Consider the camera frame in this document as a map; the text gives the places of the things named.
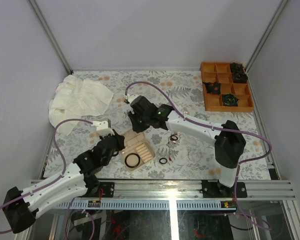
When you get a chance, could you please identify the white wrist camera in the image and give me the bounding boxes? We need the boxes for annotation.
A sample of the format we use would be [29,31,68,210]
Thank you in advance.
[123,93,139,104]
[92,119,115,137]

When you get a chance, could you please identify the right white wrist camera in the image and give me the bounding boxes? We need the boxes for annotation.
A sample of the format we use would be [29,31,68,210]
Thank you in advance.
[123,93,139,104]

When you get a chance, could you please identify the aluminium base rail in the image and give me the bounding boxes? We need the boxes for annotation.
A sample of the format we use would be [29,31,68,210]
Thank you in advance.
[51,179,296,211]

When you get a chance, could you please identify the beige jewelry box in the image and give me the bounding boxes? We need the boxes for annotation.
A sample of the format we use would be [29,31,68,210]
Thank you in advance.
[120,129,156,172]

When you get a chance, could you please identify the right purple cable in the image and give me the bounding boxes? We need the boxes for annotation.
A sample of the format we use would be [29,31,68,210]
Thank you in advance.
[124,81,274,231]

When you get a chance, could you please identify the black fabric flower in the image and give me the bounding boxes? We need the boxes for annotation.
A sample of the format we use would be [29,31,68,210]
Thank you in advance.
[230,62,245,73]
[231,71,248,84]

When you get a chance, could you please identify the black bangle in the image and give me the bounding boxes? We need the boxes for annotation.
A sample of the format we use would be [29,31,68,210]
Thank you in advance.
[124,153,141,169]

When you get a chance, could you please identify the black flower orange dots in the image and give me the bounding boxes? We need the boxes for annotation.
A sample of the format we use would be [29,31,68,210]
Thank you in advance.
[203,81,221,95]

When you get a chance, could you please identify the thin silver cuff bracelet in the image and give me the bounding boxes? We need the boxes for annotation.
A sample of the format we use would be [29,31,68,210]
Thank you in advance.
[187,150,204,164]

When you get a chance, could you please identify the white crumpled cloth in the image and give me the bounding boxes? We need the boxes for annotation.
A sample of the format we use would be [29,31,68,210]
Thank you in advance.
[48,75,114,128]

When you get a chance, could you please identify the floral patterned tablecloth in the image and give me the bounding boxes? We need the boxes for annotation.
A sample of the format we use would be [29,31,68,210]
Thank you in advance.
[47,69,271,180]

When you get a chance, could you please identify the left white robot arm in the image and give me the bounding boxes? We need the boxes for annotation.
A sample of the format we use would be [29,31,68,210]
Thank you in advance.
[2,132,125,234]

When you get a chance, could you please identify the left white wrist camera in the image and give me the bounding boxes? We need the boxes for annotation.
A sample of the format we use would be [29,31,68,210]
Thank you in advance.
[92,119,115,137]

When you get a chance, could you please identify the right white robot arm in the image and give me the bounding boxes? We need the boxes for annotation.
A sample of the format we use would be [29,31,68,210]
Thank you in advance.
[124,94,246,198]

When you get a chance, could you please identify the black flower green swirls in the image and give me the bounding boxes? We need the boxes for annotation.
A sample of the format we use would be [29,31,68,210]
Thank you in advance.
[221,93,239,107]

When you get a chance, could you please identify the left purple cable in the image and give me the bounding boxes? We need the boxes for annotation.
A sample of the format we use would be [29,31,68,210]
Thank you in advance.
[0,118,93,233]

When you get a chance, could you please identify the black fabric flower top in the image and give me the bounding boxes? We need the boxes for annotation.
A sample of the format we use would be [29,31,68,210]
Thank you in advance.
[230,62,245,73]

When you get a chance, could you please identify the purple cable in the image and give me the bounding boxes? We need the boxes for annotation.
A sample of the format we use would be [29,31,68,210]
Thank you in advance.
[124,81,274,231]
[0,118,93,233]

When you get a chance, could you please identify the orange wooden divided tray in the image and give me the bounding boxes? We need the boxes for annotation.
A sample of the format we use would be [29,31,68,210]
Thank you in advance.
[200,62,254,113]

